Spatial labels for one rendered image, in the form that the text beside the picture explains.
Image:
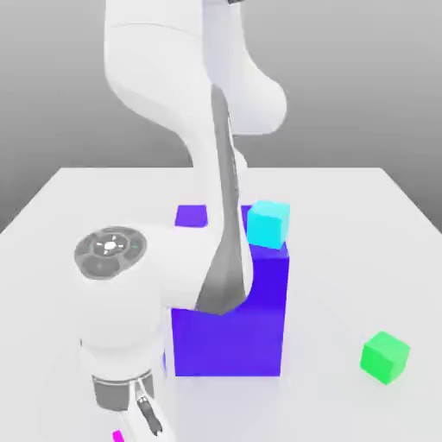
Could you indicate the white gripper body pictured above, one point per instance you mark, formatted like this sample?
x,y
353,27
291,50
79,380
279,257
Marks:
x,y
133,428

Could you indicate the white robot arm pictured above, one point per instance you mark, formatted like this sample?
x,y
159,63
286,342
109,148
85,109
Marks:
x,y
155,103

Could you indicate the small magenta cube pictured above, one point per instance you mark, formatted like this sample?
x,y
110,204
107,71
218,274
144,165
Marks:
x,y
117,436

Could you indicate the small cyan cube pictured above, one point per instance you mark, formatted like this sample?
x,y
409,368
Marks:
x,y
266,224

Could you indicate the small green cube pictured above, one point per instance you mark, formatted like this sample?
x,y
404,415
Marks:
x,y
383,357

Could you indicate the large blue box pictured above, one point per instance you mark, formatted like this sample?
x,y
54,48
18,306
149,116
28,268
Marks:
x,y
228,342

